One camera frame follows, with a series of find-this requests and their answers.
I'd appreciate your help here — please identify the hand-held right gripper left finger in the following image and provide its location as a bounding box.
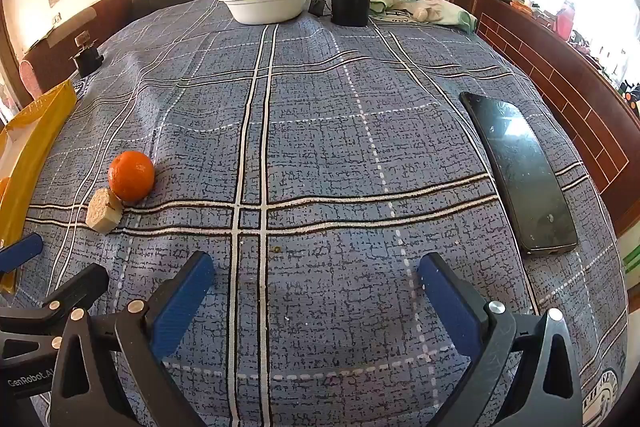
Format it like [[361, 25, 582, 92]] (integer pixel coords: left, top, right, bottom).
[[47, 251, 216, 427]]

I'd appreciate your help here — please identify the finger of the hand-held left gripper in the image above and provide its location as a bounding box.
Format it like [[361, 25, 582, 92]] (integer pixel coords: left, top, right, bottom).
[[0, 263, 110, 338], [0, 234, 44, 274]]

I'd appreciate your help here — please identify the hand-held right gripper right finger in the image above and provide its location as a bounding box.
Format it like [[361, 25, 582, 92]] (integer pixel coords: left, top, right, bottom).
[[419, 253, 583, 427]]

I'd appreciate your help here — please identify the pale sugarcane chunk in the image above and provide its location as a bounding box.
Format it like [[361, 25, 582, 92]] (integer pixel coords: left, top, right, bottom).
[[85, 188, 125, 234]]

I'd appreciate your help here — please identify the yellow cardboard box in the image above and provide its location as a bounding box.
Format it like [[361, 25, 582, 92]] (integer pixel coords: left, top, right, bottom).
[[0, 79, 78, 295]]

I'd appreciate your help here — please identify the small orange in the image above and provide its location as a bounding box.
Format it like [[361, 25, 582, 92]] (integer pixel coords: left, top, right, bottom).
[[108, 150, 156, 202]]

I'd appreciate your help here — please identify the blue plaid blanket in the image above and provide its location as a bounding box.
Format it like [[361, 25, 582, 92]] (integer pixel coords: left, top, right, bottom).
[[20, 0, 631, 427]]

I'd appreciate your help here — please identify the black device with knob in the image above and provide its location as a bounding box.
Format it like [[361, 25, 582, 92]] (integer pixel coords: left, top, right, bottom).
[[69, 33, 105, 78]]

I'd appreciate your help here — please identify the brown wooden window ledge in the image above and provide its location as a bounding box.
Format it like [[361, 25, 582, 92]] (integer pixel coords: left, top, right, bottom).
[[472, 0, 640, 238]]

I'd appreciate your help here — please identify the white crumpled cloth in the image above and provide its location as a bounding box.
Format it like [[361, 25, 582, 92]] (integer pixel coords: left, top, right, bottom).
[[356, 0, 478, 34]]

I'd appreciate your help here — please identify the white bowl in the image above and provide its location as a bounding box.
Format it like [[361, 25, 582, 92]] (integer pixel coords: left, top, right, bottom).
[[218, 0, 317, 26]]

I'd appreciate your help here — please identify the red bottle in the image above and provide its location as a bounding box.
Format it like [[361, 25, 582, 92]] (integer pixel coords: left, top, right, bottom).
[[556, 1, 575, 40]]

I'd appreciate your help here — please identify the black cylindrical canister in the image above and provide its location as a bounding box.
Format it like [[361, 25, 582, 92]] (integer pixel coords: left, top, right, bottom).
[[331, 0, 372, 28]]

